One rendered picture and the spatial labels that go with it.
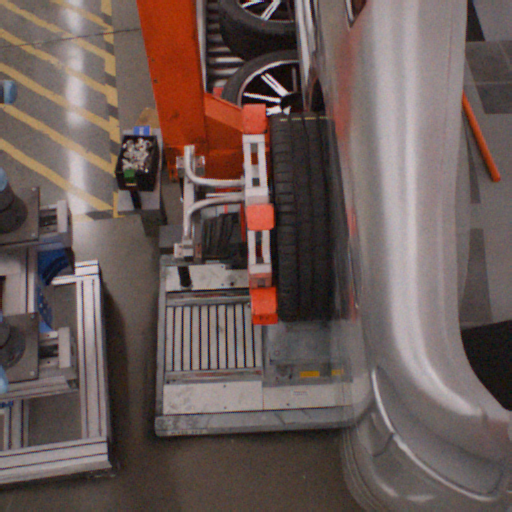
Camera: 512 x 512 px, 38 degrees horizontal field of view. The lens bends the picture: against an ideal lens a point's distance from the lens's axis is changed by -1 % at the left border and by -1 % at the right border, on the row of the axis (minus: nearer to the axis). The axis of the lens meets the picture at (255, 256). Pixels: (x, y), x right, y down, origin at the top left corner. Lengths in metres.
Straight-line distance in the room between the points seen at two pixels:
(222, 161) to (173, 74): 0.46
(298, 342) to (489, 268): 0.91
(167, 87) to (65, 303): 1.02
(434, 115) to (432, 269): 0.30
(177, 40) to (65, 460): 1.49
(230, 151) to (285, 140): 0.67
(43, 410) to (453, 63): 1.98
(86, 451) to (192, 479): 0.42
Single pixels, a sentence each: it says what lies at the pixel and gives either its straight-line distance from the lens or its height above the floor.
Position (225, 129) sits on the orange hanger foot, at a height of 0.79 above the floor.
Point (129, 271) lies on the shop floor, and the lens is 3.33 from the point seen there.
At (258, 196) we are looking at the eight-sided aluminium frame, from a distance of 2.09.
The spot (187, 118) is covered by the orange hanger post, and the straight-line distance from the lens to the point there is 2.64.
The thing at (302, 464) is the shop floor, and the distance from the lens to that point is 2.90.
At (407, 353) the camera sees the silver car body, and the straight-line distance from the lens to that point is 1.29.
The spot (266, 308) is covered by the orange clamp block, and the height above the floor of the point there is 0.88.
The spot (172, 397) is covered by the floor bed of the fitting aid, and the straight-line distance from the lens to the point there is 2.94.
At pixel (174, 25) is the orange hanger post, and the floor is 1.28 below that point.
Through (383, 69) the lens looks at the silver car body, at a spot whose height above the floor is 1.73.
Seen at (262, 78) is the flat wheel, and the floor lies 0.48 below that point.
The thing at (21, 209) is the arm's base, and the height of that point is 0.86.
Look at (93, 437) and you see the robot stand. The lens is 2.77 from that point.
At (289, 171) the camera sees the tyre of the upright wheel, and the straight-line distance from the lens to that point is 2.07.
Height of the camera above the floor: 2.77
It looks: 57 degrees down
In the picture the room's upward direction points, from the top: 3 degrees counter-clockwise
